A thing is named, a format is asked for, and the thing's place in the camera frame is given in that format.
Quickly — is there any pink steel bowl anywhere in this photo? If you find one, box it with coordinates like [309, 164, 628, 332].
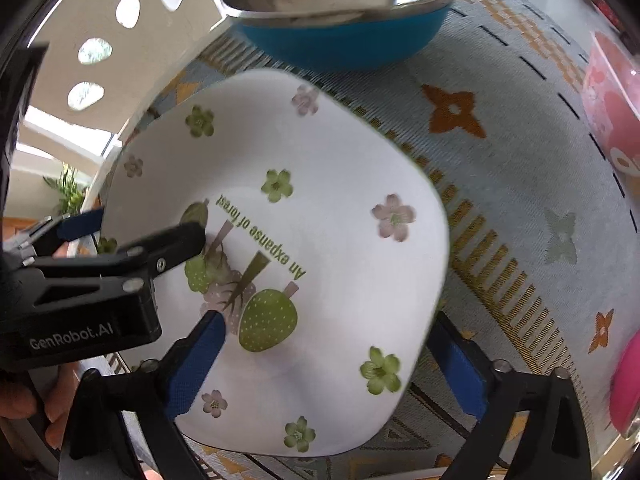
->
[608, 333, 640, 439]

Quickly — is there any pink ceramic bowl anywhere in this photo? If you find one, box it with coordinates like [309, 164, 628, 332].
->
[582, 32, 639, 181]

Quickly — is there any green potted plant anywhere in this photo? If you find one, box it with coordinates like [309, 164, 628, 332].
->
[42, 164, 88, 216]

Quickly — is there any patterned blue table mat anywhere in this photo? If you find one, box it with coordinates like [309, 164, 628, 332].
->
[106, 0, 640, 480]

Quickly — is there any person's left hand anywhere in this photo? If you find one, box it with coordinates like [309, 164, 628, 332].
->
[0, 363, 79, 450]

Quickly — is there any square white floral plate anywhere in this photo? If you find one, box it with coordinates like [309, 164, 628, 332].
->
[102, 70, 449, 456]

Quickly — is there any blue steel bowl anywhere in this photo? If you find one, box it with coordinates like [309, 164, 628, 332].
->
[220, 0, 454, 72]

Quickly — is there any beige chair with holes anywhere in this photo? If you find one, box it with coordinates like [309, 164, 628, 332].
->
[19, 0, 231, 162]

